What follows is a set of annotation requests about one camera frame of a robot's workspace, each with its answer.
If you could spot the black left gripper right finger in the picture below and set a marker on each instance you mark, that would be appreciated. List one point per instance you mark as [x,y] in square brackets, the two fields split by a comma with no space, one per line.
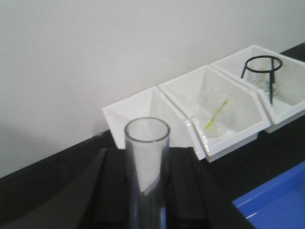
[194,201]

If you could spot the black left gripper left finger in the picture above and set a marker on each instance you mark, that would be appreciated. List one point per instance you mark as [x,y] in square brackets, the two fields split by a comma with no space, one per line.
[71,191]

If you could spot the clear glass test tube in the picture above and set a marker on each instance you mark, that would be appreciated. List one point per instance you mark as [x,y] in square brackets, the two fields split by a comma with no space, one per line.
[147,149]

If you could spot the blue plastic tray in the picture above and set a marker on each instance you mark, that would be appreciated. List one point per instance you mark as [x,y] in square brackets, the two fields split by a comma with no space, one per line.
[278,203]

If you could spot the white middle storage bin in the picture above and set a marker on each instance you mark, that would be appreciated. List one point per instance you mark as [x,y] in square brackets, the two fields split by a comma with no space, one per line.
[183,92]

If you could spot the white storage bin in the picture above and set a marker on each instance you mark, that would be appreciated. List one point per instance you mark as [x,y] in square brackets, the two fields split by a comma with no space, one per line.
[289,101]
[183,92]
[152,103]

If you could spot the white left storage bin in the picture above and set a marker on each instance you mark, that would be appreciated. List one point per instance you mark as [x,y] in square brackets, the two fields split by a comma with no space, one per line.
[152,103]

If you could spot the small glass flask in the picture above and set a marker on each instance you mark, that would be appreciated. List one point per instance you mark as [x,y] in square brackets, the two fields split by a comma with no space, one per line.
[262,78]

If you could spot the white right storage bin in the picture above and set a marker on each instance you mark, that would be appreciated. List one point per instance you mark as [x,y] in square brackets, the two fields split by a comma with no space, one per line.
[289,101]

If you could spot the black wire tripod stand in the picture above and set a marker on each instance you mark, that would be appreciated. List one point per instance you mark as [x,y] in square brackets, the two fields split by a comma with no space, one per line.
[265,61]

